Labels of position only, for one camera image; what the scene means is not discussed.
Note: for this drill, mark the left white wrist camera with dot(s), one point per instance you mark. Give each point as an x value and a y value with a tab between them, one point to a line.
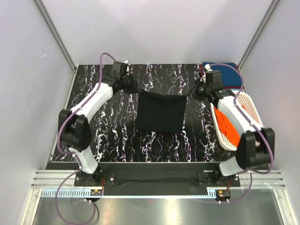
128	67

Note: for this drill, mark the right aluminium frame post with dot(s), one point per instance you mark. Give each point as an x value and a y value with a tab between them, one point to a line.
262	25

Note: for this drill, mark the aluminium frame post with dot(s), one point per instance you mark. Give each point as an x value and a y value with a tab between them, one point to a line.
52	29
262	25

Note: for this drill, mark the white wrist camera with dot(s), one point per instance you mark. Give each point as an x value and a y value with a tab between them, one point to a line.
128	67
207	68

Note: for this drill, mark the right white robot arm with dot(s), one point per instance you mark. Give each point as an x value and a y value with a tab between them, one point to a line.
256	144

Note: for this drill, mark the orange t shirt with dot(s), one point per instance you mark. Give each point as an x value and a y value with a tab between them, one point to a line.
228	132

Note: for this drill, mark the slotted cable duct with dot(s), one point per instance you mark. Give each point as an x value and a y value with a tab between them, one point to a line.
110	193

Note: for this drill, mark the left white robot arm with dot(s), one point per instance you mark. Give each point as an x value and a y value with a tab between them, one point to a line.
74	125

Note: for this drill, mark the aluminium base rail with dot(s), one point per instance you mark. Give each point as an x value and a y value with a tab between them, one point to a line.
53	178

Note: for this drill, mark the white plastic laundry basket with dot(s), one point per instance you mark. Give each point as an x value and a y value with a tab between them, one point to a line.
247	103

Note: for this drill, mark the left aluminium frame post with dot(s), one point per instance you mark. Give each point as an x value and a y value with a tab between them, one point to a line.
52	29

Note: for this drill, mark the folded light blue t shirt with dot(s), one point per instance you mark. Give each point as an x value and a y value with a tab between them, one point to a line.
236	90

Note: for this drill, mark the black marble pattern mat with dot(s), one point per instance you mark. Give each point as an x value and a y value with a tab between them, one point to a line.
115	138

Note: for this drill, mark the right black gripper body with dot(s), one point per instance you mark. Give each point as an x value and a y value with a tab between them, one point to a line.
200	90

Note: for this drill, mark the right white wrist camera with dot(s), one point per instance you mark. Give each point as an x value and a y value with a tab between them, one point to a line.
207	68

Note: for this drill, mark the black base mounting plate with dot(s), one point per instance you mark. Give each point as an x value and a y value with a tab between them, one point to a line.
185	186

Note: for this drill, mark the black t shirt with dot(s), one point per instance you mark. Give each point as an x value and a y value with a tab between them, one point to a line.
161	113

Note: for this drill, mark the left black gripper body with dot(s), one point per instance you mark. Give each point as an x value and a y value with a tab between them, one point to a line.
129	85

